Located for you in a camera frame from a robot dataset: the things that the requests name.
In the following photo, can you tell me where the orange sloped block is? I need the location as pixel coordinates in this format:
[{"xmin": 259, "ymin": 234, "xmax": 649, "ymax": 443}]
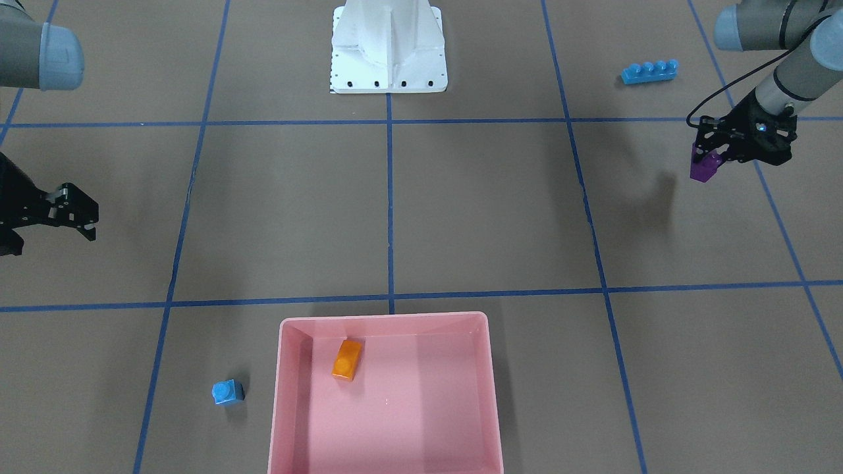
[{"xmin": 331, "ymin": 339, "xmax": 364, "ymax": 381}]

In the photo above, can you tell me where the small blue block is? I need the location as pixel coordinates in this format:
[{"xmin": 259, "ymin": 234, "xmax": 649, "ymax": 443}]
[{"xmin": 211, "ymin": 380, "xmax": 245, "ymax": 407}]

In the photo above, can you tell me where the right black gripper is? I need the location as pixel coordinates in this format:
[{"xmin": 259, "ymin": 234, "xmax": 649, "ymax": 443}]
[{"xmin": 1, "ymin": 153, "xmax": 99, "ymax": 256}]

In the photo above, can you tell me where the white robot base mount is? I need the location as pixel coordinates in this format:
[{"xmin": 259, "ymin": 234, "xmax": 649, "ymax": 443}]
[{"xmin": 329, "ymin": 1, "xmax": 449, "ymax": 94}]

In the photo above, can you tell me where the long blue block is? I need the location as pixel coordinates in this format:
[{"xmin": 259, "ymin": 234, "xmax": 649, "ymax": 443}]
[{"xmin": 620, "ymin": 59, "xmax": 680, "ymax": 85}]

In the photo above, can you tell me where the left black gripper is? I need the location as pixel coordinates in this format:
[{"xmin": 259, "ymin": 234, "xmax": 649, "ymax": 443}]
[{"xmin": 693, "ymin": 91, "xmax": 798, "ymax": 170}]

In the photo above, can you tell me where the pink plastic box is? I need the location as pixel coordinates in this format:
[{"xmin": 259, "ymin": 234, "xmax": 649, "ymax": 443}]
[{"xmin": 267, "ymin": 311, "xmax": 504, "ymax": 473}]

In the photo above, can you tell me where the purple block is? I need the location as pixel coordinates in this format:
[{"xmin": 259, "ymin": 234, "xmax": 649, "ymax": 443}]
[{"xmin": 689, "ymin": 145, "xmax": 723, "ymax": 183}]

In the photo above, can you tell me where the left arm gripper cable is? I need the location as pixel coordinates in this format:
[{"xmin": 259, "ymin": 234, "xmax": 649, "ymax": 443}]
[{"xmin": 686, "ymin": 13, "xmax": 834, "ymax": 129}]

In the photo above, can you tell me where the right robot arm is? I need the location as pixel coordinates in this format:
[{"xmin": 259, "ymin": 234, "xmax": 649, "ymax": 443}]
[{"xmin": 1, "ymin": 1, "xmax": 99, "ymax": 256}]

